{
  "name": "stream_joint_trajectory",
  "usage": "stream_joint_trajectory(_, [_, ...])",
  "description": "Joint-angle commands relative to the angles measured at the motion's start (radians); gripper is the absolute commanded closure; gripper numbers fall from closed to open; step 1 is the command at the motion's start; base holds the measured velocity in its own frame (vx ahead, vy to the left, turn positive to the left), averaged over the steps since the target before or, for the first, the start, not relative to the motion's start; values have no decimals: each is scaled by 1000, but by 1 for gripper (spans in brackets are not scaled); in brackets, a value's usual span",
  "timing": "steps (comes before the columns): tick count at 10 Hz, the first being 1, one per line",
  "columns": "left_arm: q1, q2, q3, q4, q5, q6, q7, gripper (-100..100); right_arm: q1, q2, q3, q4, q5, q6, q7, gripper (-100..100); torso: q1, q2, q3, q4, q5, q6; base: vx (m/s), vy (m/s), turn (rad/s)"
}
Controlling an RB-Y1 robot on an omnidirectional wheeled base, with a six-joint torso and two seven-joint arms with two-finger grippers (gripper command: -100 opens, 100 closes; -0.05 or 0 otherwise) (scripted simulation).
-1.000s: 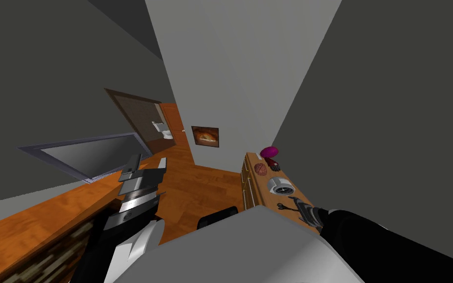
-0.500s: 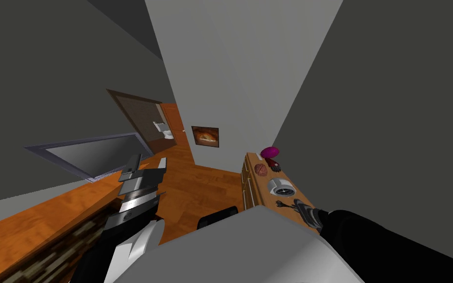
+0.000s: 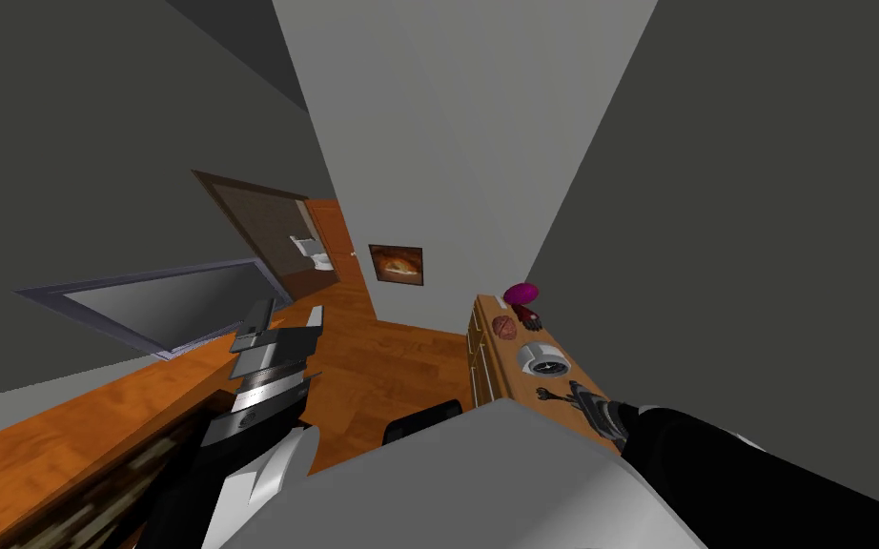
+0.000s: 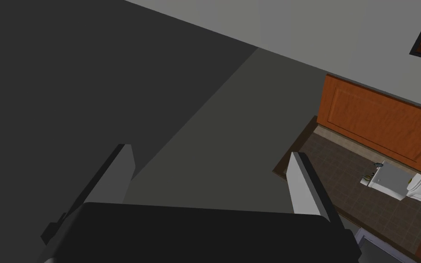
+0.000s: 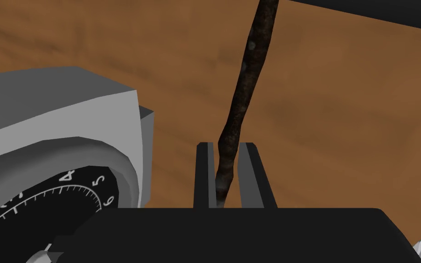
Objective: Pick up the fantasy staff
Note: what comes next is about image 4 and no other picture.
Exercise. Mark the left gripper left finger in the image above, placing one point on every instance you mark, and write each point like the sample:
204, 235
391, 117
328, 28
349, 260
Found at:
113, 176

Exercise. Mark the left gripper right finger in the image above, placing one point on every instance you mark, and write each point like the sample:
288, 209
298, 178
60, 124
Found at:
303, 190

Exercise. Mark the orange wooden door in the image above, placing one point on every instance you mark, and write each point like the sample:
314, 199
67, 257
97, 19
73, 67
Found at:
378, 117

